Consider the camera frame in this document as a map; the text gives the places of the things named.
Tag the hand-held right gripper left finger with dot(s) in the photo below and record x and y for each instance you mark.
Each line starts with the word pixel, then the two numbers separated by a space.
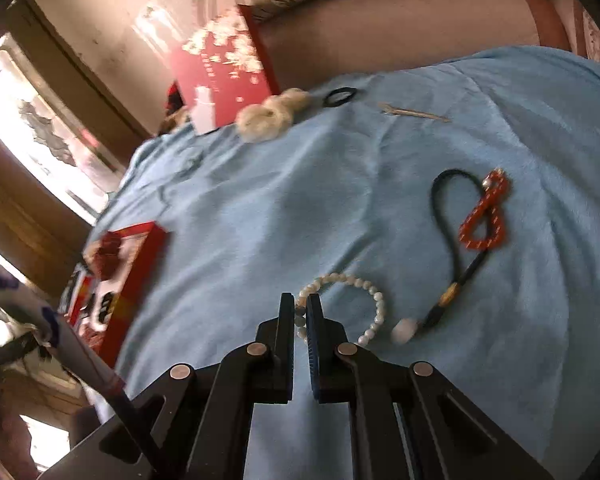
pixel 280 355

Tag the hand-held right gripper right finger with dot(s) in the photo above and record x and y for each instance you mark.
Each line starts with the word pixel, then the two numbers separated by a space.
pixel 314 360

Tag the dark red scrunchie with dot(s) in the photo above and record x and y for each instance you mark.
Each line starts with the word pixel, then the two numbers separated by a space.
pixel 105 255

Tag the light blue cloth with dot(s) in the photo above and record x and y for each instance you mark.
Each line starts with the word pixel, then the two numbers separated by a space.
pixel 280 185

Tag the white blue-printed tube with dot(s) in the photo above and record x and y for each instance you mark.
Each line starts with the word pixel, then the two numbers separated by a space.
pixel 80 355

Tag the cream fluffy scrunchie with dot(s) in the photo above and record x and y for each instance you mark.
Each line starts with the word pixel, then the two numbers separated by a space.
pixel 262 120

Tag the silver hair pin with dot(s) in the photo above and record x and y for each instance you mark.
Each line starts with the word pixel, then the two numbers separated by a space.
pixel 410 112

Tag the red box with white flowers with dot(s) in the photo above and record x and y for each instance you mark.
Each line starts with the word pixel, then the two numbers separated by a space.
pixel 215 75

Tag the brown sofa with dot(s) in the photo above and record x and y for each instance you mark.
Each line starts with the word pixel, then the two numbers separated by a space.
pixel 380 35

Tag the bright window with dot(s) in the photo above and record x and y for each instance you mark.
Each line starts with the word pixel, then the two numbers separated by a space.
pixel 10 95

